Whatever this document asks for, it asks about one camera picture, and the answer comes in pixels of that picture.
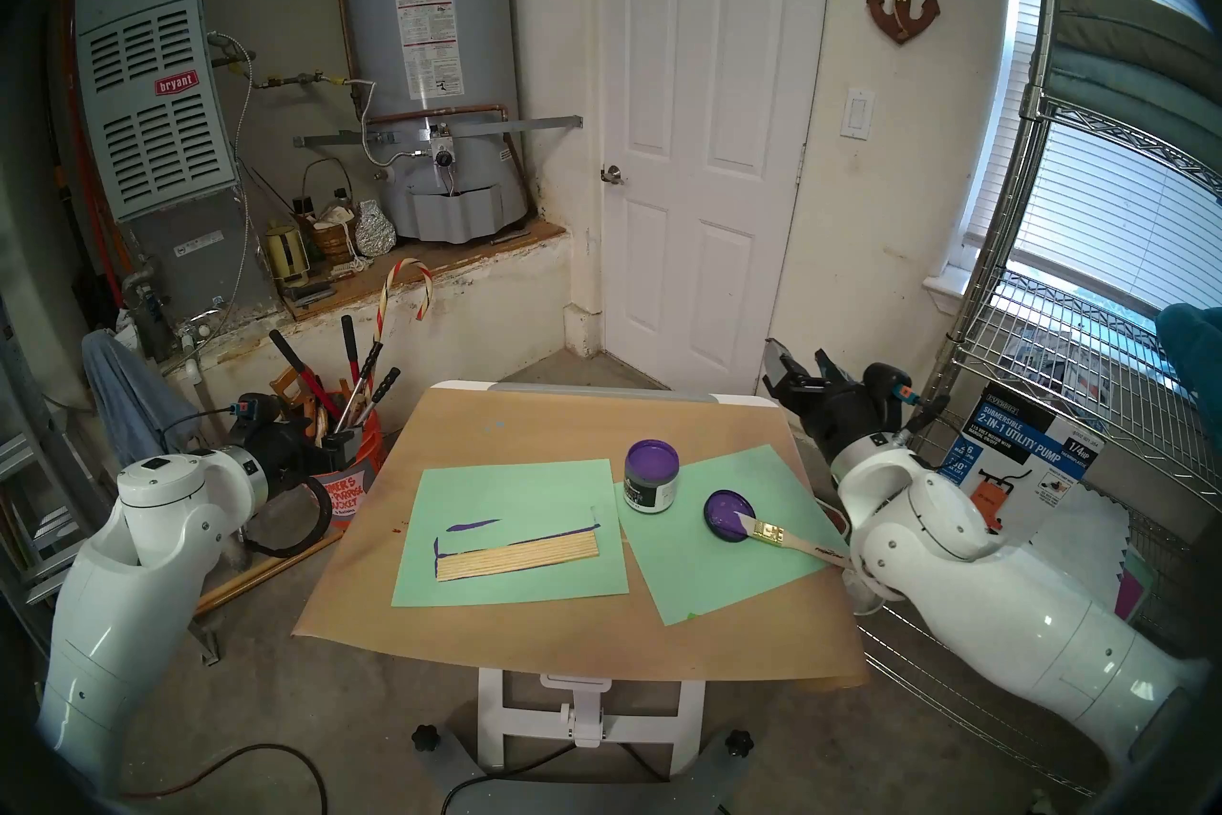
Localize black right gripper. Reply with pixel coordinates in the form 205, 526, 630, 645
764, 339, 917, 466

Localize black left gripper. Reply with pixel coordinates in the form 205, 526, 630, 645
250, 420, 362, 499

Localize wooden handle paint brush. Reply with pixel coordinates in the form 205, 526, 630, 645
733, 510, 851, 564

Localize purple paint jar lid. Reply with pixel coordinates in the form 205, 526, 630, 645
704, 488, 757, 545

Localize purple paint sample jar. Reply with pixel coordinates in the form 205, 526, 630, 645
623, 439, 681, 515

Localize orange plastic bucket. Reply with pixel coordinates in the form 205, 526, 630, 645
307, 412, 385, 529

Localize striped candy cane decoration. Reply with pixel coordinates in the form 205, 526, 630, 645
368, 258, 433, 365

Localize mint green paper sheet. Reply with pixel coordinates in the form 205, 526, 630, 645
616, 444, 851, 628
391, 460, 631, 609

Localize brown paper covered table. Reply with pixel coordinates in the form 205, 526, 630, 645
291, 388, 870, 692

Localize yellow can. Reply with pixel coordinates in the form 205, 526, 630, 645
263, 221, 311, 284

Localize flat wooden slat board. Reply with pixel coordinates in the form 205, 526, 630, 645
434, 529, 600, 583

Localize brown wicker basket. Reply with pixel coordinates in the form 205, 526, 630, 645
303, 158, 359, 265

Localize blue hanging cloth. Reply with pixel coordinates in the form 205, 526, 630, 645
81, 331, 201, 470

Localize aluminium foil wrapped bundle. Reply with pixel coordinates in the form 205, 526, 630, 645
353, 200, 397, 257

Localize plywood heater platform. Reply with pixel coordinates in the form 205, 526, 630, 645
282, 218, 567, 322

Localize white panel door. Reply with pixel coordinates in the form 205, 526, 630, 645
600, 0, 833, 396

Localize utility pump cardboard box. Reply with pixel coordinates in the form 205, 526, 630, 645
940, 383, 1106, 566

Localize white scalloped paper sheet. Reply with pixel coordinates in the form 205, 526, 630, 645
1026, 484, 1132, 599

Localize aluminium ladder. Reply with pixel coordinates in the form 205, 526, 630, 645
0, 297, 116, 642

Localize grey water heater tank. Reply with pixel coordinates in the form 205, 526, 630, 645
329, 0, 531, 243

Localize white window blinds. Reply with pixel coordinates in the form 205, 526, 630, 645
964, 0, 1222, 318

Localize yellow coated gas pipe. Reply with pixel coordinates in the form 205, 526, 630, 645
227, 64, 375, 93

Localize grey Bryant furnace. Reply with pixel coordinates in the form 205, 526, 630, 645
74, 0, 278, 327

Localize teal cloth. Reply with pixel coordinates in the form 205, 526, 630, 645
1155, 302, 1222, 442

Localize coloured paper stack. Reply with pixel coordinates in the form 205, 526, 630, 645
1112, 550, 1156, 623

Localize green seat cushion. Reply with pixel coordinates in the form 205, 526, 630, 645
1050, 0, 1213, 74
1045, 49, 1222, 174

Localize black looped gripper cable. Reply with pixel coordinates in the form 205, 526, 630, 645
242, 476, 334, 559

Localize black grip metal tool handle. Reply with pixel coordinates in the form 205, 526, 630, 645
344, 342, 384, 432
355, 367, 402, 432

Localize black floor cable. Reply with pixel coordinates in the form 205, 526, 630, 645
439, 741, 574, 815
119, 741, 330, 815

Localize chrome wire shelf rack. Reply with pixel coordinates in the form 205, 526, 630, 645
859, 0, 1222, 800

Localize grey metal heater strap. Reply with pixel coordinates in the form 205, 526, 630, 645
293, 116, 583, 148

